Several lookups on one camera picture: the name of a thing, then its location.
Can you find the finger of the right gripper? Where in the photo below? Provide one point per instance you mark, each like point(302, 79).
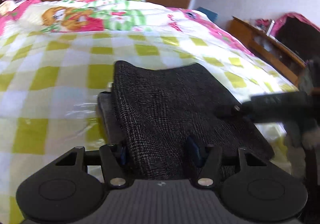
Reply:
point(233, 110)

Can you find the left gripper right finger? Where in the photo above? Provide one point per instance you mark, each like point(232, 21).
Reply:
point(247, 185)

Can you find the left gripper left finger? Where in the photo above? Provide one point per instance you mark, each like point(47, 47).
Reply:
point(71, 187)

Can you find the dark grey plaid pants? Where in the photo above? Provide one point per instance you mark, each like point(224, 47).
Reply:
point(156, 111)

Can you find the white gloved right hand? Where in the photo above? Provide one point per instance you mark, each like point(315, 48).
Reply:
point(300, 136)

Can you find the wooden side cabinet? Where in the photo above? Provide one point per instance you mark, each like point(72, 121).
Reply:
point(268, 49)

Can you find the black television screen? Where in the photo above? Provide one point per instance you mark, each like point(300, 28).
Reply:
point(299, 37)

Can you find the blue foam mat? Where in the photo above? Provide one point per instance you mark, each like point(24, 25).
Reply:
point(212, 16)

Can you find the checkered floral bed quilt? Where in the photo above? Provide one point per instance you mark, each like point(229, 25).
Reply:
point(56, 57)

